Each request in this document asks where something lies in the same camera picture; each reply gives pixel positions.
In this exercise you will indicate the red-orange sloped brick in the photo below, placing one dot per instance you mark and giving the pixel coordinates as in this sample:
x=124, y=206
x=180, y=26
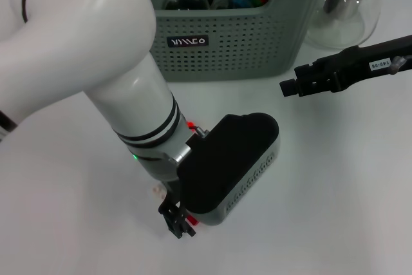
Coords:
x=190, y=124

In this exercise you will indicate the glass carafe black lid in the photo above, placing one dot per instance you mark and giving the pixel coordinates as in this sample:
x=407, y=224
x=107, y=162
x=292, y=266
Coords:
x=344, y=24

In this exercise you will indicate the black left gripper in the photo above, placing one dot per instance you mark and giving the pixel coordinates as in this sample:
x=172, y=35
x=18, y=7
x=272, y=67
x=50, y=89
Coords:
x=173, y=193

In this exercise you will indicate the white two-stud brick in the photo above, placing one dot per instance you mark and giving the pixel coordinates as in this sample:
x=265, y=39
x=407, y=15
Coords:
x=157, y=189

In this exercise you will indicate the grey perforated storage bin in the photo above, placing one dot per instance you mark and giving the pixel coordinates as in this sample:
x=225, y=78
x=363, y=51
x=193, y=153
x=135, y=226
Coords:
x=241, y=46

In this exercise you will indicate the dark red long brick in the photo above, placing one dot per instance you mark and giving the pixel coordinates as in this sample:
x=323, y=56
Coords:
x=193, y=220

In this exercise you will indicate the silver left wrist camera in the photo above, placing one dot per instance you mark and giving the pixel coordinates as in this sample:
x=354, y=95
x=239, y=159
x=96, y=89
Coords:
x=231, y=165

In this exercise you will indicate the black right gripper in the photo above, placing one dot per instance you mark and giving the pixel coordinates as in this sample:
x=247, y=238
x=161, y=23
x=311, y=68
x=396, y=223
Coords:
x=370, y=59

